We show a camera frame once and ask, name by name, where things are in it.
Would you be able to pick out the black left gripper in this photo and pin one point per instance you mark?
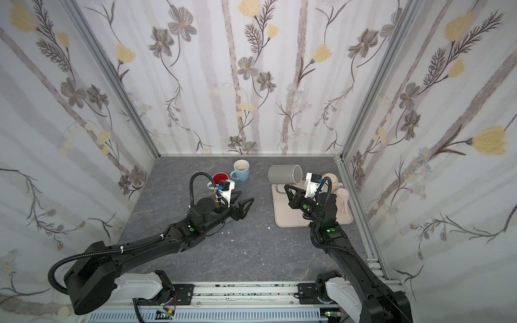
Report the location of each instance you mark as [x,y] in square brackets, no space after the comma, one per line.
[234,214]

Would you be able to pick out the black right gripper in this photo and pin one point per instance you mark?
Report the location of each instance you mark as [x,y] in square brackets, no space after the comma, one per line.
[297,200]

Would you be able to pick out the dark grey mug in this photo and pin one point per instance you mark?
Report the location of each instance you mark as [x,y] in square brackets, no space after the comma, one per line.
[285,174]

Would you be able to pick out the beige plastic tray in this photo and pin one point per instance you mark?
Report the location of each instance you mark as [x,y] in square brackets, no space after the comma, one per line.
[285,216]

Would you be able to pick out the light blue mug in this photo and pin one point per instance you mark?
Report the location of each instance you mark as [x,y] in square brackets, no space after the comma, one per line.
[241,171]

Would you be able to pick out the white mug red inside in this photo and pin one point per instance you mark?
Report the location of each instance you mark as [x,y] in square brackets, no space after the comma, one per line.
[220,179]

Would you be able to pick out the cream round mug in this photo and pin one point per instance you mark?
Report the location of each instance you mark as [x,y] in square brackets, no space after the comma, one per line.
[335,183]

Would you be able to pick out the pink mug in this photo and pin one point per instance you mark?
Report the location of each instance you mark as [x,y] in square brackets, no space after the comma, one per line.
[342,198]

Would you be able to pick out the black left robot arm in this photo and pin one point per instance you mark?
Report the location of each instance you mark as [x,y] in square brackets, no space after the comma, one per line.
[89,278]

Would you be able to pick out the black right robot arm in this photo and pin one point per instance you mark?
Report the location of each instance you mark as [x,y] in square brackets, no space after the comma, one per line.
[360,293]

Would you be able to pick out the right corner aluminium profile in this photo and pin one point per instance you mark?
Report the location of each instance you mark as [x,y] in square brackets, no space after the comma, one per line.
[401,30]

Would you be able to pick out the corner aluminium profile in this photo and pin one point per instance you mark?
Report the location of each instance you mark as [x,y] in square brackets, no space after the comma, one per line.
[78,20]
[401,30]

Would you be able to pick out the left corner aluminium profile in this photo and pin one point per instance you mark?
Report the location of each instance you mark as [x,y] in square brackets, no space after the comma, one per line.
[78,20]

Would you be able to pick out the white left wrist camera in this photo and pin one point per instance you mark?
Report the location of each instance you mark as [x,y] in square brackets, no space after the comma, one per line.
[223,192]

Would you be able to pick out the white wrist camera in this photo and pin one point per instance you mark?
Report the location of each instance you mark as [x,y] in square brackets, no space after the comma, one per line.
[223,192]
[313,182]

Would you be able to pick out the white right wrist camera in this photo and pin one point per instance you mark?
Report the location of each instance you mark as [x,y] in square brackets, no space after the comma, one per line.
[313,182]

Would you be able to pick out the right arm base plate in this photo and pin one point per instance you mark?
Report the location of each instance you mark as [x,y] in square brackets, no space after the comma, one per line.
[308,294]

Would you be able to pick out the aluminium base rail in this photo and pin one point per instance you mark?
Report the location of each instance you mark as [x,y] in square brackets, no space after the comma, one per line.
[154,289]

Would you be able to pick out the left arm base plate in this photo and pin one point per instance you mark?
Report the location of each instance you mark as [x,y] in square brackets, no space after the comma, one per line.
[182,294]

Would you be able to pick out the white vented cable duct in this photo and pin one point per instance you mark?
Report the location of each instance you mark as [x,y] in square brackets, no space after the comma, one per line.
[235,315]

